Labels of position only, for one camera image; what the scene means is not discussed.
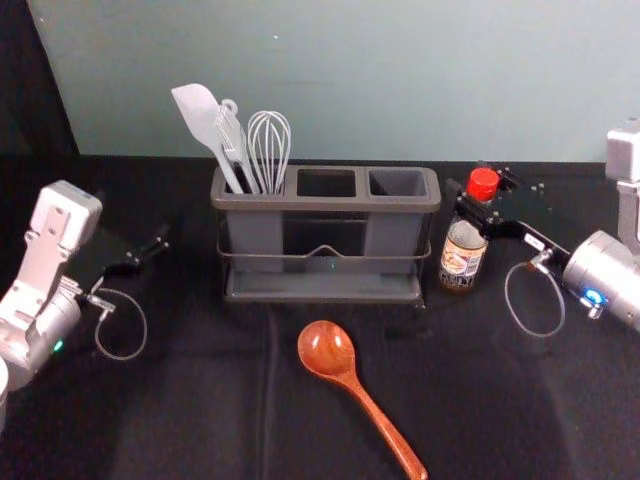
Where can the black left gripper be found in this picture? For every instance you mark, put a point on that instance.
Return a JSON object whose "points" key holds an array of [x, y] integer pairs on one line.
{"points": [[95, 255]]}

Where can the grey silicone spatula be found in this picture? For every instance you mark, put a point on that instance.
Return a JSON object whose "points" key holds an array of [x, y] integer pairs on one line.
{"points": [[197, 112]]}

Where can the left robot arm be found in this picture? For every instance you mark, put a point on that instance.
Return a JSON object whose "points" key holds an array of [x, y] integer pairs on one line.
{"points": [[42, 280]]}

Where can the grey kitchen tongs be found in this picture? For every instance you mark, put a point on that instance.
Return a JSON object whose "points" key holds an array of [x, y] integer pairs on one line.
{"points": [[231, 137]]}

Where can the brown wooden spoon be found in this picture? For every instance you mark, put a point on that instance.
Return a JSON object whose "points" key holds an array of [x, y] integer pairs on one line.
{"points": [[327, 347]]}

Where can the grey plastic utensil caddy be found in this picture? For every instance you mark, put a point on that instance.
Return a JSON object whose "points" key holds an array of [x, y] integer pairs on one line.
{"points": [[255, 230]]}

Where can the black side panel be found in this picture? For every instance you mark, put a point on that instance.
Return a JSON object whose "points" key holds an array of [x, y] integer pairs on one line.
{"points": [[25, 90]]}

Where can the red-capped sauce bottle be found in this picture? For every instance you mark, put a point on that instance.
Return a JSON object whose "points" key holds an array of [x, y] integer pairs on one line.
{"points": [[462, 255]]}

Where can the black table cloth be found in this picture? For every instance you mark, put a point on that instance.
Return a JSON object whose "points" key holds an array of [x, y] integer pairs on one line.
{"points": [[200, 410]]}

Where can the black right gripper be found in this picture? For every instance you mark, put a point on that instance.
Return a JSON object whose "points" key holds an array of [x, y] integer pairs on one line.
{"points": [[525, 215]]}

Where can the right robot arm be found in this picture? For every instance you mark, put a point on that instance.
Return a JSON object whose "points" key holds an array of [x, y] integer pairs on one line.
{"points": [[607, 280]]}

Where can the grey drip tray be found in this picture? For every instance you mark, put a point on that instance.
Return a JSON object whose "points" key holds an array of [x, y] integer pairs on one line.
{"points": [[320, 287]]}

